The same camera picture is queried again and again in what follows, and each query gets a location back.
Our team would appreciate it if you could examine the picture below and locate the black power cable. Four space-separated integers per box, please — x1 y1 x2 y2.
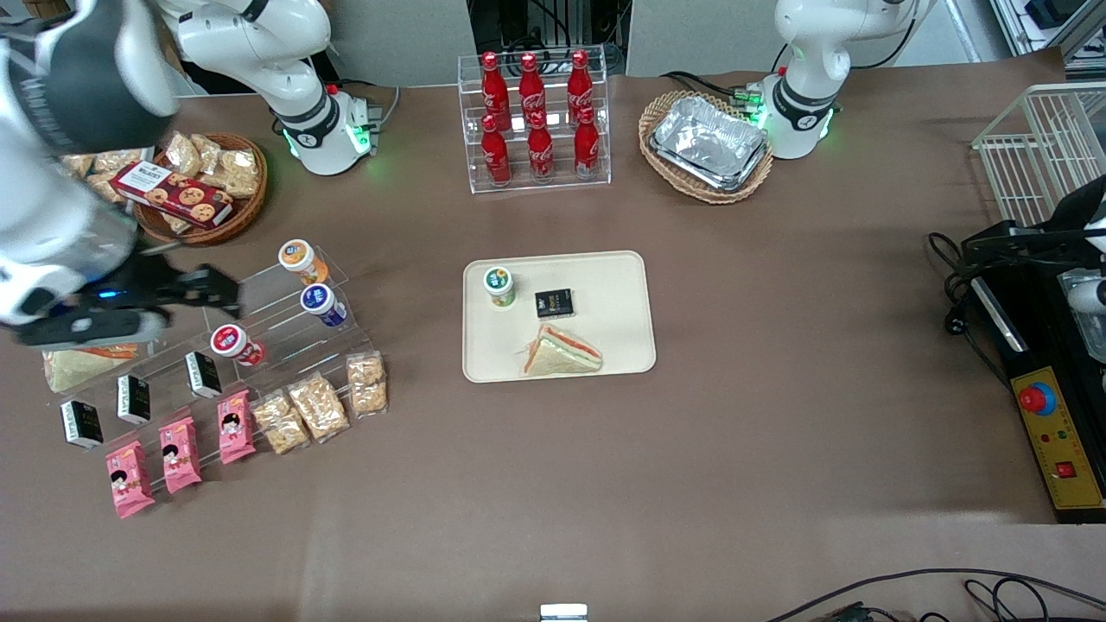
929 232 1010 381

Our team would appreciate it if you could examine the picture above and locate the white rectangular dish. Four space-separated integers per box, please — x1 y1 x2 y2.
60 138 156 208

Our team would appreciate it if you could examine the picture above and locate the clear cracker packet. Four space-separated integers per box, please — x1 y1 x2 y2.
251 390 311 456
346 350 389 420
287 371 352 444

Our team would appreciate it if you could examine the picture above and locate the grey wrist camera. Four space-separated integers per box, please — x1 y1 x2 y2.
17 309 170 348
1067 275 1106 315

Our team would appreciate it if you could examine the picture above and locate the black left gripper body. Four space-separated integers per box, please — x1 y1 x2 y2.
1027 220 1091 262

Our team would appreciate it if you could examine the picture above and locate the aluminium foil container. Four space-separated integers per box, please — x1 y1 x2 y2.
650 95 770 193

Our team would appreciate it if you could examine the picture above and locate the orange gum bottle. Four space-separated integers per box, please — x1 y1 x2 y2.
277 239 330 286

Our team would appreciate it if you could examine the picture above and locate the clear acrylic bottle rack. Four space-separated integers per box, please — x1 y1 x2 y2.
458 45 612 194

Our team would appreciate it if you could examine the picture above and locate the black and yellow control box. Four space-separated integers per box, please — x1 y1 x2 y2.
968 220 1106 525

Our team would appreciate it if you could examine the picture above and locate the blue gum bottle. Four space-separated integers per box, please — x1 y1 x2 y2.
300 283 348 328

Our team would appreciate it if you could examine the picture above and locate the red cola bottle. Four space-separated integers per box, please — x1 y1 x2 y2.
574 105 601 178
519 52 547 126
481 52 511 130
567 49 594 122
527 111 555 182
480 114 512 187

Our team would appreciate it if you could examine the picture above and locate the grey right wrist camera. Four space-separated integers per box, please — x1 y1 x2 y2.
17 309 170 348

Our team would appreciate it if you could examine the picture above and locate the oval light wicker basket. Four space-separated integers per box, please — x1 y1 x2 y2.
639 91 774 205

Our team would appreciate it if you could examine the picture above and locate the wrapped triangle sandwich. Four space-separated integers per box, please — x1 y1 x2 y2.
521 323 604 378
43 344 139 394

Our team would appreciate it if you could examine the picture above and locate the black equipment rack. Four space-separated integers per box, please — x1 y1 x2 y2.
467 0 633 77

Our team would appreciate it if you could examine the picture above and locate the green gum bottle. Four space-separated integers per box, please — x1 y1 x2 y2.
483 266 517 309

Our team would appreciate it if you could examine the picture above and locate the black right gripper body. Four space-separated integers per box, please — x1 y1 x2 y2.
86 249 189 314

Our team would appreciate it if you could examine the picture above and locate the round brown wicker basket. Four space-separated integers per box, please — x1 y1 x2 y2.
134 132 269 247

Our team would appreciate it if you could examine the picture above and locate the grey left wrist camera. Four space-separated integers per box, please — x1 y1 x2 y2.
1067 275 1106 315

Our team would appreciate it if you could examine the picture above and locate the looped black cable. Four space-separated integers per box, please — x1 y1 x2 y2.
963 577 1106 622

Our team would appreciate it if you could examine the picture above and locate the beige plastic tray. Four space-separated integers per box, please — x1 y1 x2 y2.
462 251 658 384

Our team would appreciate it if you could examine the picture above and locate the clear acrylic stepped stand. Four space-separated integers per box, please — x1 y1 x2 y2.
52 246 385 472

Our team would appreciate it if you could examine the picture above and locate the red cookie box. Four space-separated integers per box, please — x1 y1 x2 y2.
110 161 234 230

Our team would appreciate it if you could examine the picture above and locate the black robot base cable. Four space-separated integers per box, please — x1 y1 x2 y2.
661 71 761 109

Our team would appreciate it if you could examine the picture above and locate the long black cable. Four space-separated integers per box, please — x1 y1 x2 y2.
765 568 1106 622

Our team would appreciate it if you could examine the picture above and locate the red gum bottle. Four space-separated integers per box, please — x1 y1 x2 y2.
210 325 265 367

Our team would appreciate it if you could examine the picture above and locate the white wire basket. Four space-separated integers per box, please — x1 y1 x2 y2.
972 82 1106 227

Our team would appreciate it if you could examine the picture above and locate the pink snack packet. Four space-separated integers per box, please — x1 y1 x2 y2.
159 416 203 495
217 390 257 466
105 440 156 520

